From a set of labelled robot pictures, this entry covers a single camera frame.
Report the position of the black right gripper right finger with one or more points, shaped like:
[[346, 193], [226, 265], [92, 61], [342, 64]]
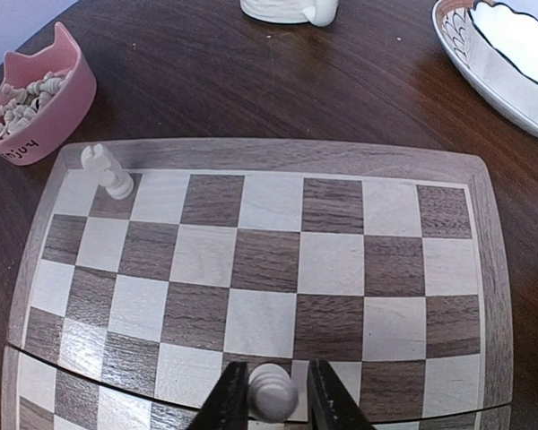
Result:
[[330, 405]]

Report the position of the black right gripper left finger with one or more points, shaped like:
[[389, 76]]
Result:
[[226, 406]]

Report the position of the white queen chess piece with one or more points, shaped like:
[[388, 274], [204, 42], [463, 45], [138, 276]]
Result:
[[271, 395]]

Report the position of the white knight chess piece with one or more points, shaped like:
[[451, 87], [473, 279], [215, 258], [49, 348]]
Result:
[[100, 163]]

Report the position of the wooden chess board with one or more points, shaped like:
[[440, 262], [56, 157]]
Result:
[[386, 262]]

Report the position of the white chess pieces pile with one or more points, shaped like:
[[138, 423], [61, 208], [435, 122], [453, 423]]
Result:
[[25, 103]]

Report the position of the patterned ceramic plate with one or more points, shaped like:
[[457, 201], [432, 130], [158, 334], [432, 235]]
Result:
[[450, 21]]

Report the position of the pink cat-ear bowl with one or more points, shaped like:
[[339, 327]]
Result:
[[60, 116]]

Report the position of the cream ribbed mug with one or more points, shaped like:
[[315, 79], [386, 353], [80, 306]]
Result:
[[319, 13]]

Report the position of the white scalloped bowl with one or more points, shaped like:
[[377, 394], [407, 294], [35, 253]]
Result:
[[502, 50]]

